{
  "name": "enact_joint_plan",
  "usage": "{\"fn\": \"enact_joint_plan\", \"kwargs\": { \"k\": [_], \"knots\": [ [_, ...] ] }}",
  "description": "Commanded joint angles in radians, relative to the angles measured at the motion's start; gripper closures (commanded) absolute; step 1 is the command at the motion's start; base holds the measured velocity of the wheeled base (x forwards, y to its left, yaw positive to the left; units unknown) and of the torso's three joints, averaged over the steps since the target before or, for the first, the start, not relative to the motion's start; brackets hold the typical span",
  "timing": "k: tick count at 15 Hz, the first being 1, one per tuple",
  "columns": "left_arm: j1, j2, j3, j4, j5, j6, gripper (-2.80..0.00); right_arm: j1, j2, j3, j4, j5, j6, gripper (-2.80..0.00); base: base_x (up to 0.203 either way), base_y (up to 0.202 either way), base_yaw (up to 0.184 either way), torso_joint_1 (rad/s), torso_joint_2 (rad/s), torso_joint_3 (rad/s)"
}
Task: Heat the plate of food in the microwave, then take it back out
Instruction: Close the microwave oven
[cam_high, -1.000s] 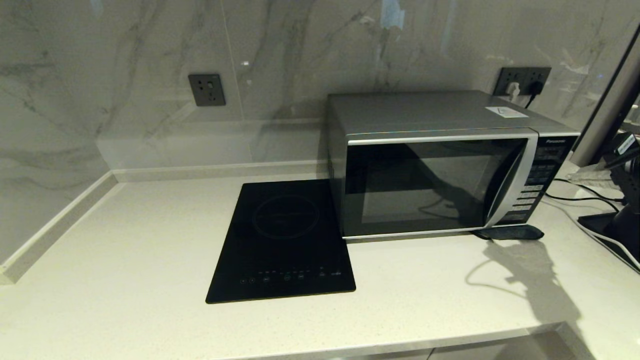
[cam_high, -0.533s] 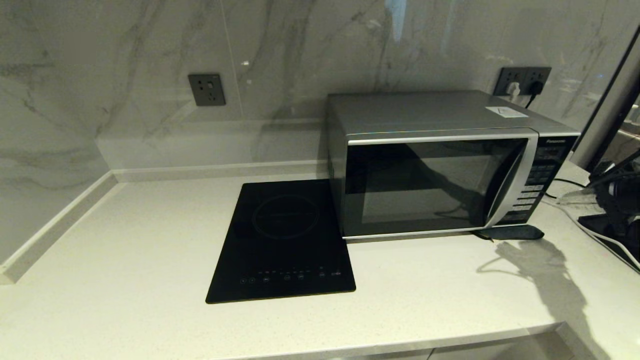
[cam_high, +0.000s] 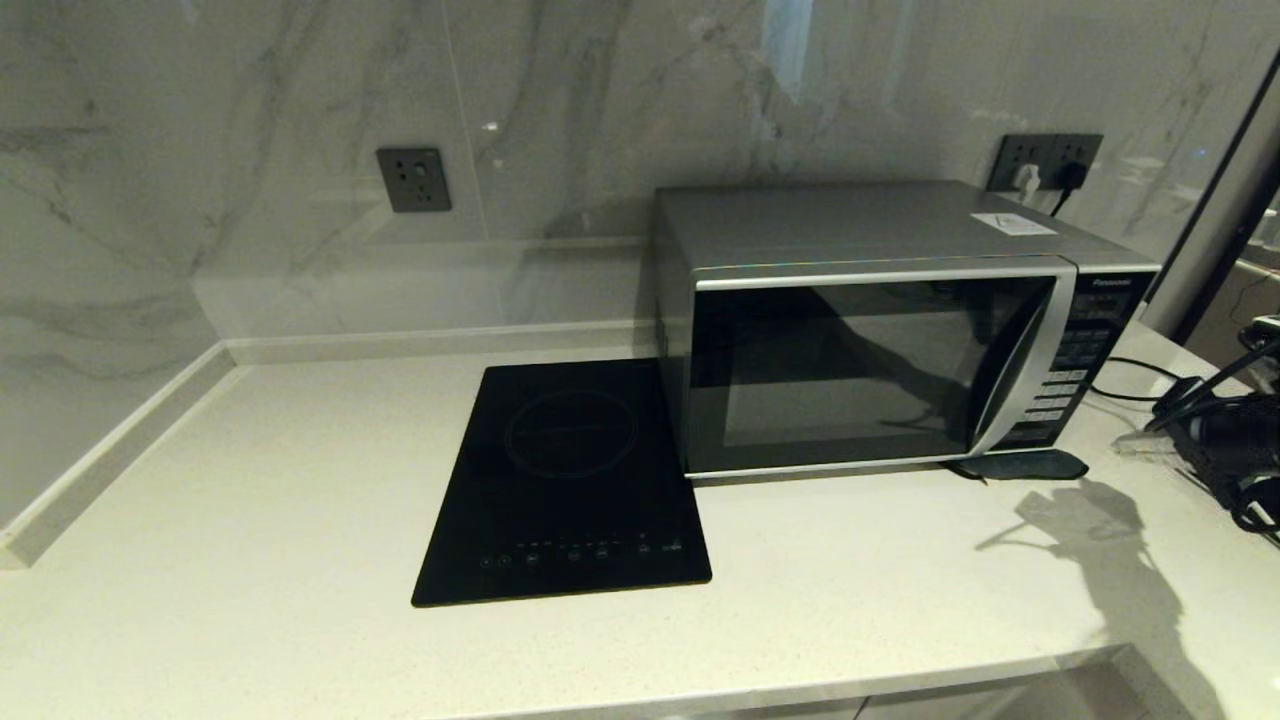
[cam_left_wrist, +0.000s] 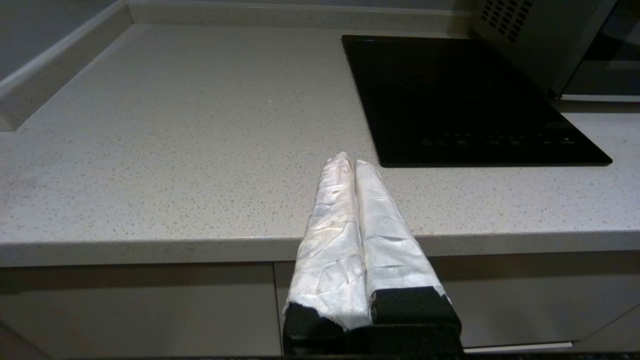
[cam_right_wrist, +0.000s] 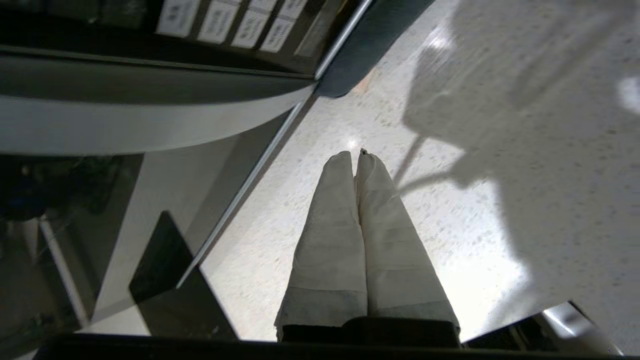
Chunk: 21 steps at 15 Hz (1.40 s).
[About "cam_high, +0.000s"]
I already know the black glass microwave door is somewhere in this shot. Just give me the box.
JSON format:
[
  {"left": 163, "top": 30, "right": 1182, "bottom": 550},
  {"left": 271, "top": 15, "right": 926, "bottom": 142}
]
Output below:
[{"left": 685, "top": 258, "right": 1079, "bottom": 483}]

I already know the silver microwave oven body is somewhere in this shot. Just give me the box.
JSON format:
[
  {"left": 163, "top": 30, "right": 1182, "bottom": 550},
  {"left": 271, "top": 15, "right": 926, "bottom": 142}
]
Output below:
[{"left": 653, "top": 180, "right": 1163, "bottom": 486}]

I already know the black mat under microwave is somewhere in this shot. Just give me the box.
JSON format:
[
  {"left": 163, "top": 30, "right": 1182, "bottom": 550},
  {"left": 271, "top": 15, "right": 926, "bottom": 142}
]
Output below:
[{"left": 945, "top": 450, "right": 1091, "bottom": 484}]

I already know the grey double wall socket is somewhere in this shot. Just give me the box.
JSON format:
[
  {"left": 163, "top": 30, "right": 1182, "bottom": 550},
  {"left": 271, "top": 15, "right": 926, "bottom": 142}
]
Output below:
[{"left": 987, "top": 133, "right": 1104, "bottom": 196}]

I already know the dark door frame post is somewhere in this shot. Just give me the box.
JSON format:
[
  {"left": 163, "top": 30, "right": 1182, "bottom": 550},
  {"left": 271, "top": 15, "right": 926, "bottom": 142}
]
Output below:
[{"left": 1140, "top": 48, "right": 1280, "bottom": 341}]

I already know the black induction cooktop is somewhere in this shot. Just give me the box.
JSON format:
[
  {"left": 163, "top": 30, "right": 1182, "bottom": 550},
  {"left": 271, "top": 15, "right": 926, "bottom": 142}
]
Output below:
[{"left": 410, "top": 358, "right": 713, "bottom": 608}]

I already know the black power cable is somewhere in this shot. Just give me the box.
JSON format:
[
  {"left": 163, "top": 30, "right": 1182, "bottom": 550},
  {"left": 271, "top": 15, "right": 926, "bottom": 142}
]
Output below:
[{"left": 1090, "top": 355, "right": 1186, "bottom": 403}]

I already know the grey single wall socket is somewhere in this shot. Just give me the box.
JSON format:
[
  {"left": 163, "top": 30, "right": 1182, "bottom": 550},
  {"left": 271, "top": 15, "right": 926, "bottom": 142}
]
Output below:
[{"left": 376, "top": 147, "right": 452, "bottom": 214}]

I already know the white paper sheet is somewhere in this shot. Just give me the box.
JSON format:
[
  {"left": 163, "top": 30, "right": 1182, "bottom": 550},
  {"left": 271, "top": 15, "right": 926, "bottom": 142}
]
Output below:
[{"left": 970, "top": 212, "right": 1059, "bottom": 237}]

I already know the black plug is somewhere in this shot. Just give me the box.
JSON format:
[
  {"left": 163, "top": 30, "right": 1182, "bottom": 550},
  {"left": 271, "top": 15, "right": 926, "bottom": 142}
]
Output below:
[{"left": 1050, "top": 160, "right": 1088, "bottom": 216}]

